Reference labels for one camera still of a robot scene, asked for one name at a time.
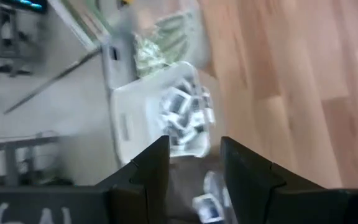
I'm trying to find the small white wipe packet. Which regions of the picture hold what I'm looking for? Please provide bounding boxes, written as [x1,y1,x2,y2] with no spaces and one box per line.
[193,193,226,224]

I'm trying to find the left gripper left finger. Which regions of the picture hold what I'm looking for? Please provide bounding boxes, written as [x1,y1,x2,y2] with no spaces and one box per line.
[96,135,170,224]

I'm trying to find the dark grey metal stand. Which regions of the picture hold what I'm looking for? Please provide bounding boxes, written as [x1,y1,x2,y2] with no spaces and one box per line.
[0,0,48,77]

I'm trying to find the white antiseptic towelette packet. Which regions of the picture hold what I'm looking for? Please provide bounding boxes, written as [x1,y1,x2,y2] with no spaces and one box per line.
[174,127,198,146]
[162,86,193,116]
[203,170,227,200]
[201,86,216,125]
[159,113,183,131]
[187,110,207,129]

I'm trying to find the white plastic bin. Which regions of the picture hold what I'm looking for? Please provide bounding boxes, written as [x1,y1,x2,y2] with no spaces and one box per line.
[109,61,216,166]

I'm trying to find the grey distant workbench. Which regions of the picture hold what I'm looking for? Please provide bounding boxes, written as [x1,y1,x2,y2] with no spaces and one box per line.
[0,132,74,187]

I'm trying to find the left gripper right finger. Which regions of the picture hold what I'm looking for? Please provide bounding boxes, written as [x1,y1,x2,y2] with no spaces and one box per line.
[221,136,326,224]

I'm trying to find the clear plastic bin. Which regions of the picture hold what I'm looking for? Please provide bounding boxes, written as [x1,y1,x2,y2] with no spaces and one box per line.
[101,9,211,91]

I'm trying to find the green striped bandage packet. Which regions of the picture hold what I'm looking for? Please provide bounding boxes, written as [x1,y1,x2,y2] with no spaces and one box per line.
[154,12,199,63]
[134,34,171,78]

